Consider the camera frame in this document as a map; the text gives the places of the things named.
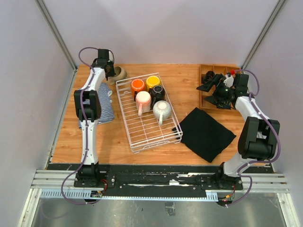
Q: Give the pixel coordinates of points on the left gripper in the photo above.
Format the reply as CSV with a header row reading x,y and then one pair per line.
x,y
112,73

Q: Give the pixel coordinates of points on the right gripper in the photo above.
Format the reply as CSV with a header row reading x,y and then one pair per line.
x,y
215,80

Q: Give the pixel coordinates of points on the beige stoneware mug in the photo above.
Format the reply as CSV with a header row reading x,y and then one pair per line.
x,y
120,74

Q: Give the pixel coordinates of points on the orange mug black handle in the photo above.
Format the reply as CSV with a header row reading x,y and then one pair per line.
x,y
137,85

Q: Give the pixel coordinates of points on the light grey mug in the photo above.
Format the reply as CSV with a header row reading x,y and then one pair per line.
x,y
162,111

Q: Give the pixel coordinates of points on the black faceted mug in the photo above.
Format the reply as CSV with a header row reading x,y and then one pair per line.
x,y
157,94

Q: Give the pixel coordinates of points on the yellow mug black handle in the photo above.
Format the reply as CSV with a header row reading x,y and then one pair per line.
x,y
152,81

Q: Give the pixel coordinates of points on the white pink mug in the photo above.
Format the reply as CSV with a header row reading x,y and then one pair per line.
x,y
143,102

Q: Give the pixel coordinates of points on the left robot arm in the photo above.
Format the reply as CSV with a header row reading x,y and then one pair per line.
x,y
88,111

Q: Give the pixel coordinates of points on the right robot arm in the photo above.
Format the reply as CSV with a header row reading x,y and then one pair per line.
x,y
258,141

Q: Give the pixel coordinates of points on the wooden compartment organizer box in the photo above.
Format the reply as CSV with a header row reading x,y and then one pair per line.
x,y
217,69

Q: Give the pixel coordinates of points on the blue striped cloth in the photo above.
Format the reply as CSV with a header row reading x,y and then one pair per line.
x,y
104,95

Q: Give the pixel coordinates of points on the black cloth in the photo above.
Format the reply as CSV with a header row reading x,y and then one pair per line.
x,y
204,135

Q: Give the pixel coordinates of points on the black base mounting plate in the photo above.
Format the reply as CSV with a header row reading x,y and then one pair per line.
x,y
157,180

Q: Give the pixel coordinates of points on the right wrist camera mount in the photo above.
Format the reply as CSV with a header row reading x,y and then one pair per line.
x,y
228,82

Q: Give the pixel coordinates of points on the white wire dish rack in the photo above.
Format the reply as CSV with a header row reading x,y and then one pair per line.
x,y
144,132

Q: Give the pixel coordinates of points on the aluminium rail frame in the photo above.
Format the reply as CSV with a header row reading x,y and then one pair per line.
x,y
60,184

